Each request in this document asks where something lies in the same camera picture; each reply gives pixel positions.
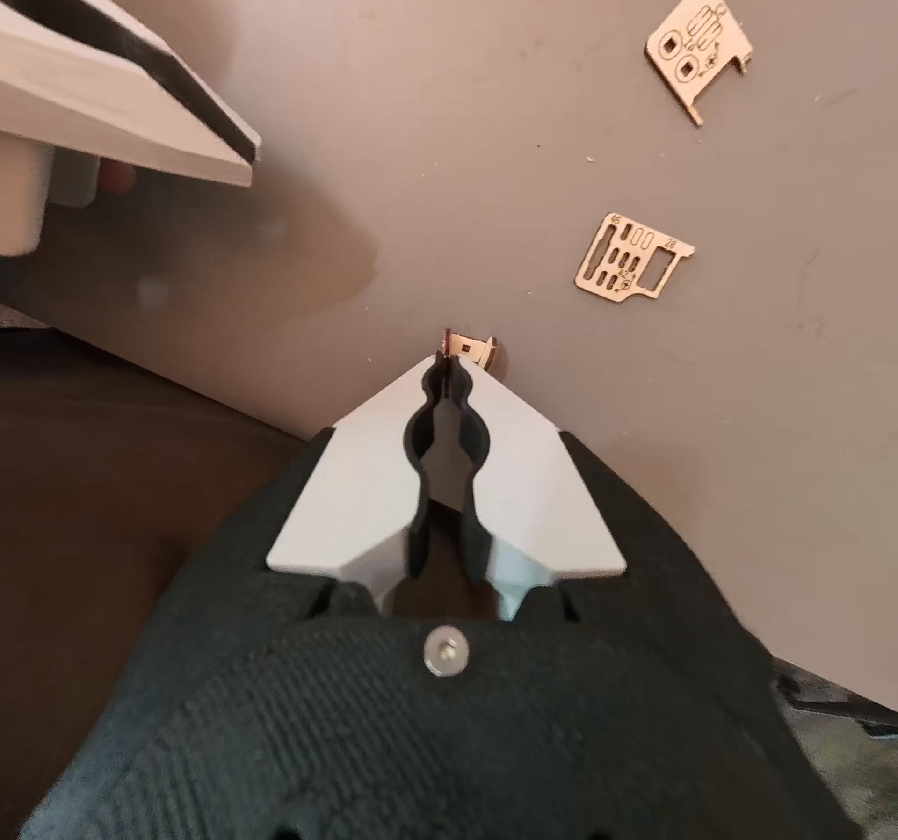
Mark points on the wooden piece with slot holes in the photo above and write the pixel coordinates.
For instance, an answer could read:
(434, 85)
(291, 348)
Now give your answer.
(631, 261)

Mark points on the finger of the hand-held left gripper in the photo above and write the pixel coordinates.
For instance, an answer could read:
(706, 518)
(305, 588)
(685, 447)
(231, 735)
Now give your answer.
(105, 103)
(105, 19)

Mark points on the grey desk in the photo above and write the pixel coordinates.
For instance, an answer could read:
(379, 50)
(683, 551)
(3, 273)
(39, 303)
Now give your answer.
(456, 152)

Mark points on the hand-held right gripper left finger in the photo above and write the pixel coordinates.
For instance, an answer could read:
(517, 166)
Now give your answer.
(351, 489)

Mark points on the small wooden puzzle piece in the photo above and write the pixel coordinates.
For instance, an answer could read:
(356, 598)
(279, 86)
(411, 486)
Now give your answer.
(471, 347)

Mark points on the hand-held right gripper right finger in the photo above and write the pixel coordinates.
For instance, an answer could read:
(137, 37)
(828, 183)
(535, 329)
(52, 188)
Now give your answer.
(540, 503)

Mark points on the wooden piece with round engravings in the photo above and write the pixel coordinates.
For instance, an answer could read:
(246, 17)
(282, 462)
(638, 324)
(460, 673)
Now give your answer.
(691, 40)

